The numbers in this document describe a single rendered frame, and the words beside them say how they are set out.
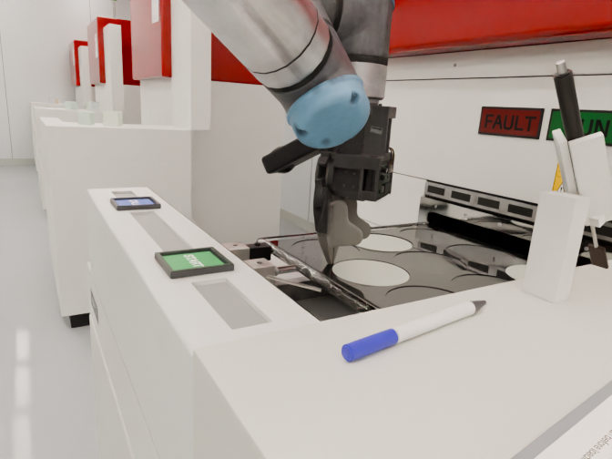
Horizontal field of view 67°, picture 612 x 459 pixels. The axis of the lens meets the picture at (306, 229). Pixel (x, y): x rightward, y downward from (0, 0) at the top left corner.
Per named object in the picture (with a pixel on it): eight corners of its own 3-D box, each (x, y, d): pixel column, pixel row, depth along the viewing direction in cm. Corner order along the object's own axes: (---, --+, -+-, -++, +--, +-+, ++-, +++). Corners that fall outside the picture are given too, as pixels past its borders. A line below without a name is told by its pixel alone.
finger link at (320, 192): (322, 236, 58) (327, 166, 55) (311, 234, 58) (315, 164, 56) (335, 229, 62) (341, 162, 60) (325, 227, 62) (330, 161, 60)
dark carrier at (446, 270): (428, 227, 89) (428, 224, 89) (618, 290, 61) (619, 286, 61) (268, 244, 72) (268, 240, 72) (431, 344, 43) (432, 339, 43)
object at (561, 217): (555, 280, 42) (586, 129, 39) (599, 295, 39) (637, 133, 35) (513, 289, 39) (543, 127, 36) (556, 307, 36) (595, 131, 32)
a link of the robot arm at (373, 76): (315, 61, 54) (340, 67, 61) (312, 101, 55) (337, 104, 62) (377, 62, 51) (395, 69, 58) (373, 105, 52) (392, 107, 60)
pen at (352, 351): (479, 293, 35) (341, 341, 26) (491, 298, 34) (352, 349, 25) (477, 306, 35) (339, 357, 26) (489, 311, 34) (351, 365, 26)
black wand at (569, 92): (565, 66, 31) (576, 56, 31) (545, 66, 32) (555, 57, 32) (604, 272, 41) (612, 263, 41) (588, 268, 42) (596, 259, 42)
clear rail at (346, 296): (262, 244, 73) (262, 236, 73) (439, 357, 42) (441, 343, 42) (254, 245, 73) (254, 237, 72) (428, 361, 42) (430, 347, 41)
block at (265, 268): (263, 277, 62) (264, 256, 61) (274, 286, 59) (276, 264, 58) (205, 286, 58) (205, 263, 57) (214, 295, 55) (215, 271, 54)
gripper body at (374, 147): (374, 208, 55) (384, 103, 52) (308, 198, 58) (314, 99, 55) (391, 198, 62) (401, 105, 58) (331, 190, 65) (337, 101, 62)
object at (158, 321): (149, 266, 81) (147, 186, 77) (314, 494, 35) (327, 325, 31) (90, 272, 76) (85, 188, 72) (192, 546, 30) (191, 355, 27)
